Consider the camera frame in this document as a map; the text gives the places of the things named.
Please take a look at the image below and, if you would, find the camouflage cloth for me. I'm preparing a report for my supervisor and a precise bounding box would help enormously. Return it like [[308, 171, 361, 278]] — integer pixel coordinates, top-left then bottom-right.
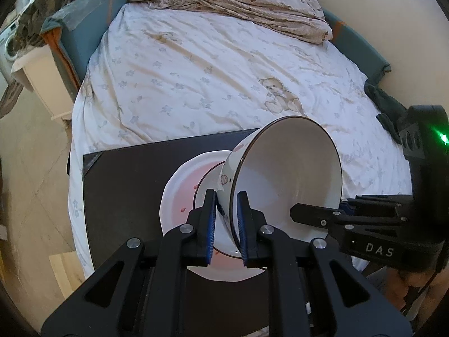
[[16, 0, 116, 48]]

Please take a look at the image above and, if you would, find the small pink strawberry plate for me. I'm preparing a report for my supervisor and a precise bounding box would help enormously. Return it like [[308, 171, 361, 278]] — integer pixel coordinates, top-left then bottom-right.
[[159, 150, 268, 283]]

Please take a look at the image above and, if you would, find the dark green cloth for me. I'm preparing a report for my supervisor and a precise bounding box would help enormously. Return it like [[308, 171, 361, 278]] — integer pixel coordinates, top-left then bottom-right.
[[364, 81, 409, 141]]

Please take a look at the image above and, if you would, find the teal padded bed frame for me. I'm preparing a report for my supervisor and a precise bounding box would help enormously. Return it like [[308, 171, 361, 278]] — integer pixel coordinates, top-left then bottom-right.
[[40, 0, 391, 88]]

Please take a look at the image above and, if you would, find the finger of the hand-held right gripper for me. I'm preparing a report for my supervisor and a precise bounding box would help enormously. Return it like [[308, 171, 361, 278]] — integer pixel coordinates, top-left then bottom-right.
[[290, 203, 346, 231], [340, 194, 416, 223]]

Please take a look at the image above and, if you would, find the person's right hand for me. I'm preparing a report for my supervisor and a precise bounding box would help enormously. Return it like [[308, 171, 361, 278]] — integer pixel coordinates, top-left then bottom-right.
[[386, 267, 437, 311]]

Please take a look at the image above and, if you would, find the white fish-print bowl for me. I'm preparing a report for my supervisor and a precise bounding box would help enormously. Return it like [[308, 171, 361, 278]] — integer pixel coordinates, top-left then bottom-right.
[[215, 116, 343, 253], [192, 161, 246, 258]]

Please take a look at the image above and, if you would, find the black board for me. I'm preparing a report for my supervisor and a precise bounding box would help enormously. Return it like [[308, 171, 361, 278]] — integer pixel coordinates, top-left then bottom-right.
[[82, 128, 369, 337]]

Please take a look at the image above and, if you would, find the light wooden plank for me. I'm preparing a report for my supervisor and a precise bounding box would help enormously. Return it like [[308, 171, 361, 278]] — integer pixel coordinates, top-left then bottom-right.
[[48, 251, 88, 293]]

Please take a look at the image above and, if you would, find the cream bedside cabinet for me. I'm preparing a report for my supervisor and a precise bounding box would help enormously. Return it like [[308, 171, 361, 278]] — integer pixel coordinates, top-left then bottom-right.
[[10, 47, 76, 123]]

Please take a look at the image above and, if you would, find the white printed bed sheet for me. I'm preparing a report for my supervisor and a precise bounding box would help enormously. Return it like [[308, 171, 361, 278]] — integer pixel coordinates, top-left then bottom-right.
[[67, 2, 414, 281]]

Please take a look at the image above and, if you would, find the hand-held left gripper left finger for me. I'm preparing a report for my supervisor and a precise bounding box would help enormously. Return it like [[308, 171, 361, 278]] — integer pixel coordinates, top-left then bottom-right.
[[41, 189, 218, 337]]

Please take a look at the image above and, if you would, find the patterned floor mat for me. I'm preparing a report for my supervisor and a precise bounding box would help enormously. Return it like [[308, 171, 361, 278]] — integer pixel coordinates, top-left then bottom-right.
[[0, 81, 25, 120]]

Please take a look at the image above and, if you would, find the white washing machine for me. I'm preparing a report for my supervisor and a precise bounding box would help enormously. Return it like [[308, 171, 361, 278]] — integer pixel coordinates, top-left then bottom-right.
[[0, 21, 27, 74]]

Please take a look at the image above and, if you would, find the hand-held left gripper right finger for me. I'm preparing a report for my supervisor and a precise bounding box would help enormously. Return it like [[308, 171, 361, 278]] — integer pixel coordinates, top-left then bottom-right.
[[237, 191, 413, 337]]

